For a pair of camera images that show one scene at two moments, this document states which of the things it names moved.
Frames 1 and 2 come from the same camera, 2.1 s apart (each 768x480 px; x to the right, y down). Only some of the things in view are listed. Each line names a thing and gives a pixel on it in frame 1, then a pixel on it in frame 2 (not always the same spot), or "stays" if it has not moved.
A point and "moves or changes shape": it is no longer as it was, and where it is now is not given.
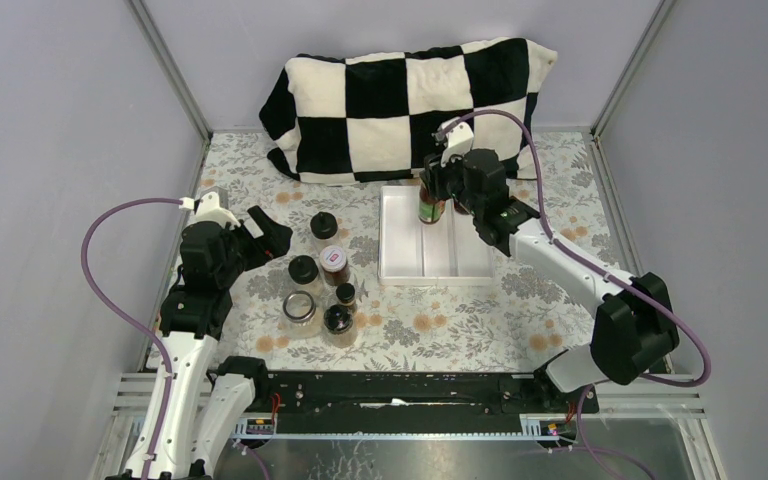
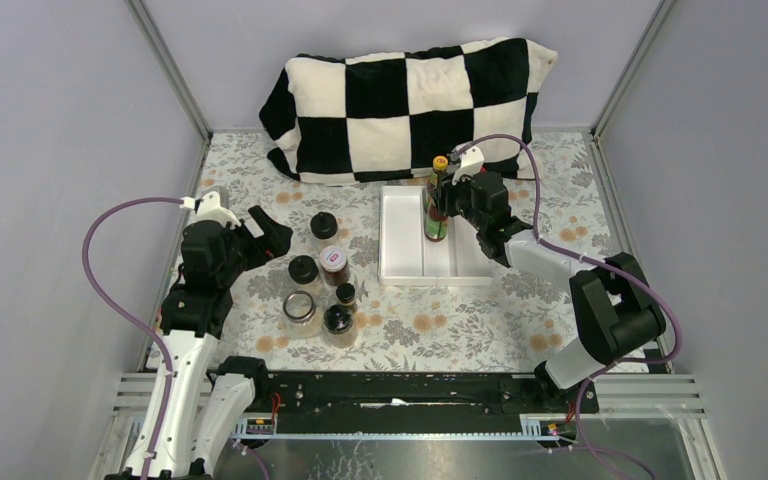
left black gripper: (275, 243) stays
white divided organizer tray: (450, 252) stays
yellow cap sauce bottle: (429, 209) moves or changes shape
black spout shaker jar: (303, 272) stays
